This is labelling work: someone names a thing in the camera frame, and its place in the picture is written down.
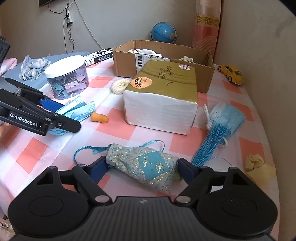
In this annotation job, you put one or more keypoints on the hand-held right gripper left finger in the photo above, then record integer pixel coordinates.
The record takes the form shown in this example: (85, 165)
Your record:
(99, 166)

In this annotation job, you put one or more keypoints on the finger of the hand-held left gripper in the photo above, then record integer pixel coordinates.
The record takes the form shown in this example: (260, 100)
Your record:
(49, 103)
(69, 125)

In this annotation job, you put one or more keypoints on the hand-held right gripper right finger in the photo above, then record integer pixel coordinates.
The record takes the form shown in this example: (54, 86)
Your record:
(186, 169)

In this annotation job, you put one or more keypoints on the blue face mask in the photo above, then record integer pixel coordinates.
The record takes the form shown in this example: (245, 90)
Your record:
(229, 115)
(74, 110)

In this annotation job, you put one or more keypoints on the blue floral sachet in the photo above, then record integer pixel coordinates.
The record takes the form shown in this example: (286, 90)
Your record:
(148, 164)

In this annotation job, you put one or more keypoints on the brown cardboard box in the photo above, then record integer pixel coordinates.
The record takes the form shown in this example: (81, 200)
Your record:
(124, 64)

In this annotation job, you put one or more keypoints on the white cloth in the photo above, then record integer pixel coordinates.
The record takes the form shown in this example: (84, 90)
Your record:
(148, 51)

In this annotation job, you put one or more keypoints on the orange earplug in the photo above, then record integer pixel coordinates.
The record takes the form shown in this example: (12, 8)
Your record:
(99, 118)

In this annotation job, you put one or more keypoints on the pink checkered tablecloth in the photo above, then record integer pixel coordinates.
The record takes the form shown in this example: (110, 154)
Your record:
(111, 136)

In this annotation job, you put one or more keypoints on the clear jar with white lid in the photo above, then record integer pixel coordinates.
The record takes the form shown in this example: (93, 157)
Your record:
(64, 64)

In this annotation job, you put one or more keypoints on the white and blue scarf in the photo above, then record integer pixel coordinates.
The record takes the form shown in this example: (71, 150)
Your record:
(34, 63)

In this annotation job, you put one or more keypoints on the blue printed cushion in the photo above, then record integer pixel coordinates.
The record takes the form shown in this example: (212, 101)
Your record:
(57, 58)

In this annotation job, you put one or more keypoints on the pink cloth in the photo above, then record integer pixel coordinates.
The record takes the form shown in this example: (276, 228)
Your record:
(9, 63)

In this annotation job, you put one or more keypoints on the cream scrunchie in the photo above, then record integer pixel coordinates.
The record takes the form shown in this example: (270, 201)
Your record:
(118, 87)

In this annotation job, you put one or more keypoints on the gold tissue pack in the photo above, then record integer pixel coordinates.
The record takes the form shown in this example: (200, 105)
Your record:
(161, 111)

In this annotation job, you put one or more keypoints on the black and white carton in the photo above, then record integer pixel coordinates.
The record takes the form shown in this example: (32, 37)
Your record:
(99, 55)

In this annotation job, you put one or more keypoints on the crumpled yellow cloth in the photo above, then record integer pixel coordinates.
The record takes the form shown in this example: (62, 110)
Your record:
(263, 172)

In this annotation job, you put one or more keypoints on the hanging power strip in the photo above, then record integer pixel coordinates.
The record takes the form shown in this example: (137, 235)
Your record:
(68, 19)

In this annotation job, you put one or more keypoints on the black television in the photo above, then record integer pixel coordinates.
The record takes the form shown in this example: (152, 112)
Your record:
(45, 2)

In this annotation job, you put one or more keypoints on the yellow toy car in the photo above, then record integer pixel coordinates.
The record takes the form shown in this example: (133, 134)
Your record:
(233, 74)

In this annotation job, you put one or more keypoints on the blue desk globe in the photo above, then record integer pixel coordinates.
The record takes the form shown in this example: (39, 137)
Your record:
(163, 32)

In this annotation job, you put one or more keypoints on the pink patterned curtain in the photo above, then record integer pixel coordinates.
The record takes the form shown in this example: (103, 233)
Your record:
(205, 34)

